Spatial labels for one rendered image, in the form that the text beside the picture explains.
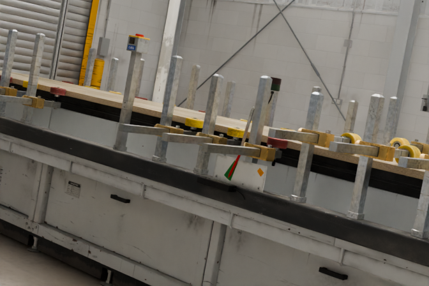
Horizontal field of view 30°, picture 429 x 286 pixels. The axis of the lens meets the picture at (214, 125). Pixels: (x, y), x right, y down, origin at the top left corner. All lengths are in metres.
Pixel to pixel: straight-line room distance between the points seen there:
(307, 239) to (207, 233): 0.69
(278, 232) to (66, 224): 1.57
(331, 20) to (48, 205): 7.87
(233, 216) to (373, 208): 0.55
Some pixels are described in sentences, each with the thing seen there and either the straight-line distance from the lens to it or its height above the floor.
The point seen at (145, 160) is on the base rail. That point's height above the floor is 0.70.
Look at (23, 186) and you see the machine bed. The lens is 4.62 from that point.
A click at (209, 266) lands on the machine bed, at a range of 3.53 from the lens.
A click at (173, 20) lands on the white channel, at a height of 1.41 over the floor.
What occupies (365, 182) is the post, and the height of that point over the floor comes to 0.83.
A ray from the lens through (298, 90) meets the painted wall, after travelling 11.86.
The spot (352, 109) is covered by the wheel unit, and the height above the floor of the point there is 1.07.
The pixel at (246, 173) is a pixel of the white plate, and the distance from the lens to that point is 3.10.
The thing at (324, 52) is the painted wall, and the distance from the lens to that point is 11.69.
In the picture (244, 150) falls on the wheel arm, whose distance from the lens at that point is 2.99.
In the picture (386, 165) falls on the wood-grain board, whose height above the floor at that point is 0.89.
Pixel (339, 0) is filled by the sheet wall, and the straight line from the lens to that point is 11.73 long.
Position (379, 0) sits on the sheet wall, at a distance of 11.37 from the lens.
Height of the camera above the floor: 1.08
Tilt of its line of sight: 3 degrees down
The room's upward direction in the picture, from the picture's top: 10 degrees clockwise
